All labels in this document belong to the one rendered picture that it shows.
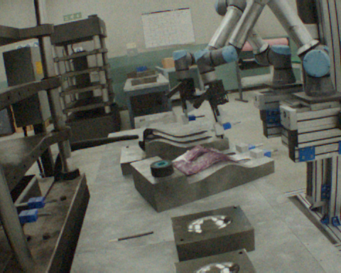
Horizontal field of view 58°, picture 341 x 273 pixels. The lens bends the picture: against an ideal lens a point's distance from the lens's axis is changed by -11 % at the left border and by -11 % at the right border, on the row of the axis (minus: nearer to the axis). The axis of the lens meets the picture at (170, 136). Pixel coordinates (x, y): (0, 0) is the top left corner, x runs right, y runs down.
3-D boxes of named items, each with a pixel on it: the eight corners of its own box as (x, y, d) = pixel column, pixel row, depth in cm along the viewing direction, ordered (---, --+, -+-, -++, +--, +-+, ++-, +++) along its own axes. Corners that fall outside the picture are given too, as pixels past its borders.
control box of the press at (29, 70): (100, 262, 220) (50, 45, 182) (96, 290, 190) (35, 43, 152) (70, 266, 218) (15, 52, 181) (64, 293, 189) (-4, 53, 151)
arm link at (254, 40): (275, 70, 200) (222, 1, 175) (259, 69, 213) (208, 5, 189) (284, 57, 202) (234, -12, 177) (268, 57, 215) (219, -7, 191)
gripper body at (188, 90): (197, 99, 181) (194, 77, 178) (181, 102, 180) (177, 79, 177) (195, 97, 188) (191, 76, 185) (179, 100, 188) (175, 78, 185)
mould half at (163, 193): (239, 157, 154) (237, 134, 151) (274, 172, 130) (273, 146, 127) (135, 188, 137) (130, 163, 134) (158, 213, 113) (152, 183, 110)
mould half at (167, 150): (217, 141, 181) (214, 117, 178) (230, 156, 156) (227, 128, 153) (123, 158, 178) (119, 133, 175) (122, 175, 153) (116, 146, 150)
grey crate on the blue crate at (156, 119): (175, 120, 524) (173, 110, 520) (178, 126, 484) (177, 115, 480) (136, 126, 520) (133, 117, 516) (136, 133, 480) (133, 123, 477)
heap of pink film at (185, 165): (220, 153, 145) (218, 136, 143) (243, 163, 129) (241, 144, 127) (164, 169, 136) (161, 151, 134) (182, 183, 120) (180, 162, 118)
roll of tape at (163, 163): (166, 178, 113) (165, 168, 112) (146, 176, 117) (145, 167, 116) (178, 169, 119) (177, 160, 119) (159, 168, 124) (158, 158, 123)
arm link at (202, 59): (206, 47, 150) (190, 52, 154) (214, 70, 151) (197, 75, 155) (212, 47, 156) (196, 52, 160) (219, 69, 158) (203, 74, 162)
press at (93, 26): (122, 119, 700) (106, 21, 647) (118, 138, 552) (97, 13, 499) (78, 127, 695) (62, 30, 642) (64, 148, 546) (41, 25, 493)
